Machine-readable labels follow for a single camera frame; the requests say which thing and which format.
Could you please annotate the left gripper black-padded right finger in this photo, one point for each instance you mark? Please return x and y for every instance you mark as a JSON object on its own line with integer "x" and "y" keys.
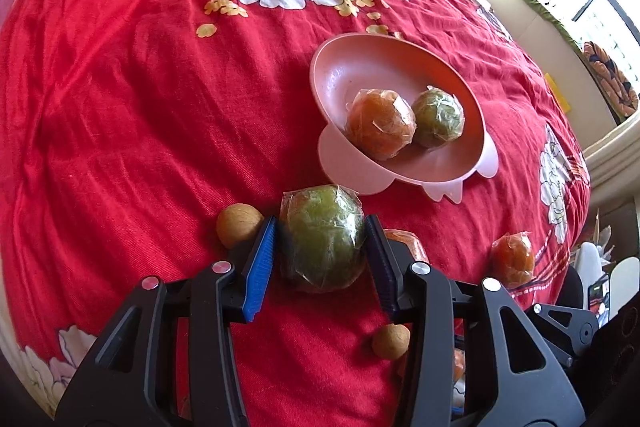
{"x": 474, "y": 358}

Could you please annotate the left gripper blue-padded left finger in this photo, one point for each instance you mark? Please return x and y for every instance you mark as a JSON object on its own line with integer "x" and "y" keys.
{"x": 128, "y": 376}

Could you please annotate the brown longan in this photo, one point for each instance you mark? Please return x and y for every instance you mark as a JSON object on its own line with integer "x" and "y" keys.
{"x": 238, "y": 223}
{"x": 391, "y": 342}

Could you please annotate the orange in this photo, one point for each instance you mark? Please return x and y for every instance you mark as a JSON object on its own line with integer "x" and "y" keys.
{"x": 410, "y": 240}
{"x": 512, "y": 261}
{"x": 380, "y": 123}

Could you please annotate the large green fruit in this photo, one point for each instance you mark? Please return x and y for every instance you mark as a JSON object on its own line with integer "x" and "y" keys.
{"x": 322, "y": 229}

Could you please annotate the wrapped orange front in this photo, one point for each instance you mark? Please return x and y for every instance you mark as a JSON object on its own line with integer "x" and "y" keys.
{"x": 512, "y": 261}

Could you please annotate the yellow paper note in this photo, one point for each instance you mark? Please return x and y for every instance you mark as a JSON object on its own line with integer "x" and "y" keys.
{"x": 557, "y": 94}

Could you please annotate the orange patterned cushion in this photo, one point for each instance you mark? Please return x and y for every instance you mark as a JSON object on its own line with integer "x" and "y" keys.
{"x": 616, "y": 87}

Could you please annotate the wrapped green fruit in bowl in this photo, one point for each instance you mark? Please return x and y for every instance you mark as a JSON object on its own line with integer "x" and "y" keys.
{"x": 439, "y": 117}

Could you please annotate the wrapped orange in bowl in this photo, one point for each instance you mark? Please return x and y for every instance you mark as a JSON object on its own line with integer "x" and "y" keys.
{"x": 380, "y": 123}

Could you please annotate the red floral bedspread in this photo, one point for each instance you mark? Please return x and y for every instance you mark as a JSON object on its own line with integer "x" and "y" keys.
{"x": 128, "y": 125}

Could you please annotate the pink plastic fruit bowl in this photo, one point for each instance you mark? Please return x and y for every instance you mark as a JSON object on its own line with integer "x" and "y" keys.
{"x": 364, "y": 85}

